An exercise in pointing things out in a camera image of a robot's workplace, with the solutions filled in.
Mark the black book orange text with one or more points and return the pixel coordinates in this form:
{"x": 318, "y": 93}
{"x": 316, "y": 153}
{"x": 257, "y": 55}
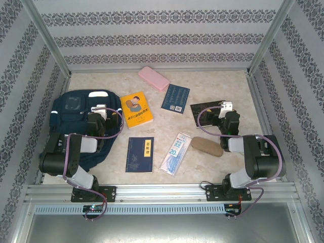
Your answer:
{"x": 202, "y": 121}

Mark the navy blue backpack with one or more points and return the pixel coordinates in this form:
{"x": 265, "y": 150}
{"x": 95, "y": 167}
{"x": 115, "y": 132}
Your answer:
{"x": 71, "y": 108}

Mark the yellow cartoon cover book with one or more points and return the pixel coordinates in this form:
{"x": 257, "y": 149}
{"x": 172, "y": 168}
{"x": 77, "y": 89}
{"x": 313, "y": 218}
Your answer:
{"x": 136, "y": 111}

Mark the navy book yellow label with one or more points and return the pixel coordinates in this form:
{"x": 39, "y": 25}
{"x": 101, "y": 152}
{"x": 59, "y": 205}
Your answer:
{"x": 136, "y": 157}

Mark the blue book with barcode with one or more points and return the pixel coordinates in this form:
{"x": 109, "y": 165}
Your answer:
{"x": 176, "y": 98}

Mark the pink pencil case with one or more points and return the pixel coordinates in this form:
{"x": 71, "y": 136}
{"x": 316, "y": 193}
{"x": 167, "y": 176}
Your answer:
{"x": 153, "y": 78}

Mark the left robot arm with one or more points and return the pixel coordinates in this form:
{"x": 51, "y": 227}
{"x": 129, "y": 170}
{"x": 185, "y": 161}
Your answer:
{"x": 58, "y": 157}

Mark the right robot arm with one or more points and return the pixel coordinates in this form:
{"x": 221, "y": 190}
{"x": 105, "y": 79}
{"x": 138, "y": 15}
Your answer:
{"x": 265, "y": 162}

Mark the clear plastic pen pack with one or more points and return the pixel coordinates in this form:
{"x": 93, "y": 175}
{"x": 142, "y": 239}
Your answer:
{"x": 174, "y": 154}

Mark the tan glasses case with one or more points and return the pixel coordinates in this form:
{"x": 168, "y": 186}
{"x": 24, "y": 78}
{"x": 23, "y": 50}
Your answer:
{"x": 206, "y": 146}

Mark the small circuit board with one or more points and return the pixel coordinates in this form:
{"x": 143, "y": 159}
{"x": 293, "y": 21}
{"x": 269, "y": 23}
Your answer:
{"x": 233, "y": 208}
{"x": 93, "y": 208}

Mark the grey metal panel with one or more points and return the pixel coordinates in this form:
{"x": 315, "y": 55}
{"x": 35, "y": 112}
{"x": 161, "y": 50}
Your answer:
{"x": 162, "y": 229}

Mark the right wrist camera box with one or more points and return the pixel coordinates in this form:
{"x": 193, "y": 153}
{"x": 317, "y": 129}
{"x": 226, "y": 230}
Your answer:
{"x": 226, "y": 110}

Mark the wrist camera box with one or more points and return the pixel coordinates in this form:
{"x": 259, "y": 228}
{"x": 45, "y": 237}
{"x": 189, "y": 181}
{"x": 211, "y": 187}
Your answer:
{"x": 226, "y": 110}
{"x": 100, "y": 108}

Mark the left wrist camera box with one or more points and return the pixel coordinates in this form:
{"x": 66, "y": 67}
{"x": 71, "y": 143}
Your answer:
{"x": 100, "y": 108}

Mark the aluminium side rail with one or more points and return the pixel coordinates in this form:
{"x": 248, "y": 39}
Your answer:
{"x": 59, "y": 106}
{"x": 263, "y": 114}

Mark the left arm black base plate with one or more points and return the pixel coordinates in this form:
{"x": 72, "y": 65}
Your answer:
{"x": 108, "y": 193}

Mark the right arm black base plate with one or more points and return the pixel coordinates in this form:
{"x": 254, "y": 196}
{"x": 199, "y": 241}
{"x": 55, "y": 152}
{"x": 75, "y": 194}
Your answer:
{"x": 213, "y": 193}

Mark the aluminium mounting rail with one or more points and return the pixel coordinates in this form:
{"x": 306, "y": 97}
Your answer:
{"x": 159, "y": 191}

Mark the aluminium frame post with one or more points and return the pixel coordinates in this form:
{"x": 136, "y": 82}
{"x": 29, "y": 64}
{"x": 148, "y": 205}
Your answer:
{"x": 48, "y": 38}
{"x": 270, "y": 35}

